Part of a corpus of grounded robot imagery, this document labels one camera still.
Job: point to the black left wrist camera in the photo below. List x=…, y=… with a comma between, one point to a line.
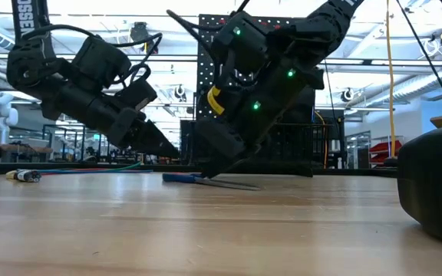
x=140, y=94

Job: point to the thin black pole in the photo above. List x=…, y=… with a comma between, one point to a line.
x=428, y=57

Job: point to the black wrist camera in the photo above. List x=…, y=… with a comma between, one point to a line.
x=140, y=94
x=221, y=140

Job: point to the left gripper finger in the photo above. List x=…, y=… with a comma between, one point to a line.
x=156, y=143

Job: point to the black mesh panel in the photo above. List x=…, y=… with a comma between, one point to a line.
x=338, y=126

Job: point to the black round puck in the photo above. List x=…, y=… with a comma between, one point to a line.
x=390, y=161

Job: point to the black rounded object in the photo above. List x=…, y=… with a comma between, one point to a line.
x=436, y=184

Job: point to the black aluminium table frame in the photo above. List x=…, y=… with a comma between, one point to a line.
x=90, y=165

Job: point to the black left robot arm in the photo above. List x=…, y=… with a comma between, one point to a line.
x=33, y=65

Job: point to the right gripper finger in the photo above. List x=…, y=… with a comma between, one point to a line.
x=225, y=166

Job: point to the red storage bin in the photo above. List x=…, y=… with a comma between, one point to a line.
x=382, y=147

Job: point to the black metal pegboard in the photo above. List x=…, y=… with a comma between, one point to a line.
x=205, y=76

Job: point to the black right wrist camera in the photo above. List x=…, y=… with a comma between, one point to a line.
x=221, y=140

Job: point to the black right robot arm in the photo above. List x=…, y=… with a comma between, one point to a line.
x=320, y=27

